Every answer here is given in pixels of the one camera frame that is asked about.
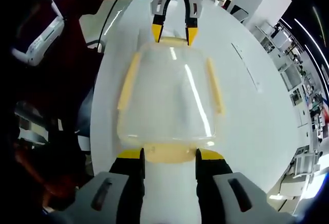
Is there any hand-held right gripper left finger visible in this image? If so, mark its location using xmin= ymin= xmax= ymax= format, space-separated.
xmin=64 ymin=147 xmax=147 ymax=224

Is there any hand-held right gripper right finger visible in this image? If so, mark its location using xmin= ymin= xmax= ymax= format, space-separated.
xmin=195 ymin=148 xmax=290 ymax=224

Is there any clear plastic storage box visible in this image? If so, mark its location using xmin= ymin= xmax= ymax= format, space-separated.
xmin=120 ymin=43 xmax=219 ymax=145

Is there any white worn chest device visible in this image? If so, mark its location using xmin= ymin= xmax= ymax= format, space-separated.
xmin=11 ymin=0 xmax=65 ymax=67

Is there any row of white office desks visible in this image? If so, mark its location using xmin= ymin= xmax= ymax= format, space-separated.
xmin=253 ymin=20 xmax=329 ymax=201

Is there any black cable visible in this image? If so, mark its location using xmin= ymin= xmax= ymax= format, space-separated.
xmin=97 ymin=0 xmax=138 ymax=49

